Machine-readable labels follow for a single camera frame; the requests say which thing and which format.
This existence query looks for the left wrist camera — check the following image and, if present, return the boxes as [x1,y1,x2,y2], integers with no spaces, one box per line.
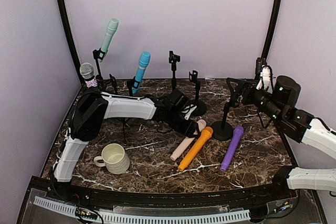
[181,104,197,120]

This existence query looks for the black stand of green microphone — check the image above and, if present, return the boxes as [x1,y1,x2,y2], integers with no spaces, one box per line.
[92,48,106,79]

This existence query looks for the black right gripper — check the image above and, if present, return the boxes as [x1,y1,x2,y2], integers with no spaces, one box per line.
[227,77,284,123]

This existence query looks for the mint green microphone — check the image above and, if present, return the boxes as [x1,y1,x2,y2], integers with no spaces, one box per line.
[99,18,119,62]

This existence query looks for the black stand of blue microphone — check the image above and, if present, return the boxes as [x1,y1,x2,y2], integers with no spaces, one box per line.
[127,77,140,97]

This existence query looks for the white slotted cable duct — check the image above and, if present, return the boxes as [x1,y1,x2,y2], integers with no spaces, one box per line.
[33,196,250,224]

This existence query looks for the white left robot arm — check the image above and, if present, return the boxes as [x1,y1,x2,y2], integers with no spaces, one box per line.
[53,88,201,201]

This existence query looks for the beige pink microphone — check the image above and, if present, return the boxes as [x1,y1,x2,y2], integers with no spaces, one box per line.
[170,119,207,161]

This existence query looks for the black frame post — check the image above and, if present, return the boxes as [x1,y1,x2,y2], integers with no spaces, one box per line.
[254,0,286,86]
[57,0,83,85]

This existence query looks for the orange microphone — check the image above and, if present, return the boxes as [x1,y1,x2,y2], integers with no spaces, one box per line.
[178,126,214,172]

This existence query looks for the glitter purple silver microphone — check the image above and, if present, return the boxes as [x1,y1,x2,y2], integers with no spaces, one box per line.
[79,62,98,88]

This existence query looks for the right black frame post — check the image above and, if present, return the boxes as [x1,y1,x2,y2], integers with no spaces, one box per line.
[254,0,286,86]

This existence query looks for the black tripod microphone stand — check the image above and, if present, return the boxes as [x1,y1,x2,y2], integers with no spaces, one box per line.
[103,74,129,144]

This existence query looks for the blue microphone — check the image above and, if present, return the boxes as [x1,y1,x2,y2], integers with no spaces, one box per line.
[132,51,151,95]

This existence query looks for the black stand of purple microphone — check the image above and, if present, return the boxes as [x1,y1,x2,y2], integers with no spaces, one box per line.
[211,100,233,141]

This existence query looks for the left black frame post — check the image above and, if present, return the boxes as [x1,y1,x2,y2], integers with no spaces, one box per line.
[57,0,83,85]

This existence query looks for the cream ceramic mug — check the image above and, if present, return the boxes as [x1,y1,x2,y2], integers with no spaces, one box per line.
[93,143,130,175]

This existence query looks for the black front table rail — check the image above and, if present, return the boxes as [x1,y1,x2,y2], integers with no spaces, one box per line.
[39,179,299,212]

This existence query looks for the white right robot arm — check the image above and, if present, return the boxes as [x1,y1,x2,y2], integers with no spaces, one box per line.
[226,76,335,200]

